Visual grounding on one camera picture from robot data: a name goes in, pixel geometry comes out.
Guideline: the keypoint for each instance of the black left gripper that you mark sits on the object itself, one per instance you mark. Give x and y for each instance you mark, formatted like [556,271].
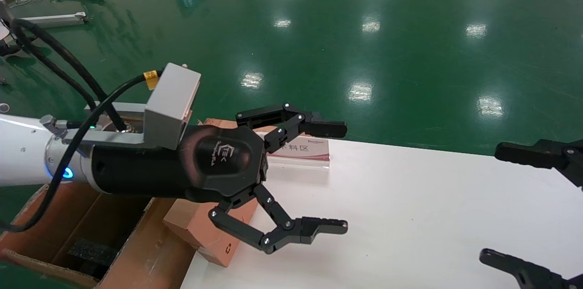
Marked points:
[209,161]

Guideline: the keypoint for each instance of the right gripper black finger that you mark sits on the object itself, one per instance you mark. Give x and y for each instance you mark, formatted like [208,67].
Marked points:
[528,154]
[524,268]

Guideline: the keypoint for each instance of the small cardboard box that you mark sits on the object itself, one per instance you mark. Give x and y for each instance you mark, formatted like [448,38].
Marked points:
[200,234]

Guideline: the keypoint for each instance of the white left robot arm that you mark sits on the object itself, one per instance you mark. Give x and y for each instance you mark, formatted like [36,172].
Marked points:
[23,152]

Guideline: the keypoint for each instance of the large cardboard box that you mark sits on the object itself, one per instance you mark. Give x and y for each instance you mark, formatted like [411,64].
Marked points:
[155,261]

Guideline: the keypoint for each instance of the acrylic sign with red print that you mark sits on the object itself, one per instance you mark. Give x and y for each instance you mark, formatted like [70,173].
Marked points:
[300,150]

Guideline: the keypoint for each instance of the black foam block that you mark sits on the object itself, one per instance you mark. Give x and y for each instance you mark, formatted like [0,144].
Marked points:
[91,252]

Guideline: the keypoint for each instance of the white metal floor bar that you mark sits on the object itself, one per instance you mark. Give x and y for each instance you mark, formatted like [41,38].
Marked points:
[54,19]

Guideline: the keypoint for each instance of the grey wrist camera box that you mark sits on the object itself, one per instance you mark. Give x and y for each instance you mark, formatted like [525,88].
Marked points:
[173,102]

